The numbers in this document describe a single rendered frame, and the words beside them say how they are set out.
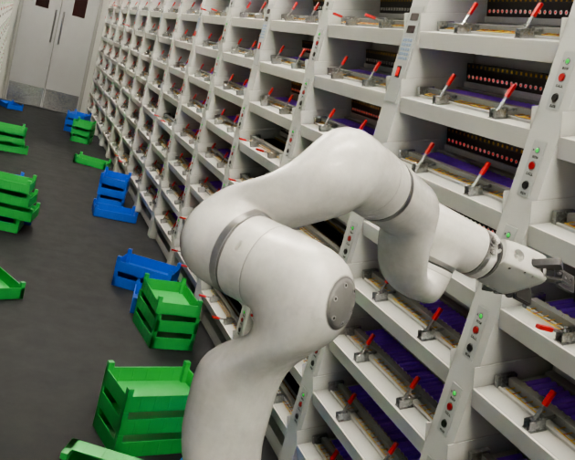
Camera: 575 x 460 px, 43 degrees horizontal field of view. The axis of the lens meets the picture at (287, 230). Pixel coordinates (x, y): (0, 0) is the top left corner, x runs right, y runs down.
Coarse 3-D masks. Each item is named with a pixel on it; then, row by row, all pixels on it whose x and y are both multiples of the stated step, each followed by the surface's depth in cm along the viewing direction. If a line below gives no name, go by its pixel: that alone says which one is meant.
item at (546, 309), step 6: (534, 300) 156; (540, 300) 156; (528, 306) 157; (534, 306) 156; (540, 306) 154; (546, 306) 153; (540, 312) 153; (546, 312) 152; (552, 312) 150; (558, 312) 150; (540, 318) 151; (552, 318) 150; (558, 318) 149; (564, 318) 147; (570, 318) 147; (552, 324) 148; (558, 324) 147; (564, 324) 147; (570, 324) 145
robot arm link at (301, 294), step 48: (240, 240) 80; (288, 240) 78; (240, 288) 79; (288, 288) 75; (336, 288) 76; (288, 336) 76; (336, 336) 79; (192, 384) 85; (240, 384) 81; (192, 432) 84; (240, 432) 83
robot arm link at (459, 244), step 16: (448, 208) 116; (448, 224) 114; (464, 224) 116; (448, 240) 114; (464, 240) 115; (480, 240) 117; (432, 256) 115; (448, 256) 115; (464, 256) 116; (480, 256) 117; (464, 272) 120
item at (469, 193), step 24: (384, 144) 216; (408, 144) 219; (432, 144) 200; (456, 144) 214; (480, 144) 203; (504, 144) 192; (432, 168) 205; (456, 168) 195; (480, 168) 197; (504, 168) 192; (456, 192) 180; (480, 192) 177; (504, 192) 161; (480, 216) 171
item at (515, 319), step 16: (544, 288) 160; (560, 288) 162; (512, 304) 158; (512, 320) 154; (528, 320) 152; (544, 320) 152; (512, 336) 155; (528, 336) 149; (544, 336) 145; (544, 352) 145; (560, 352) 140; (560, 368) 141
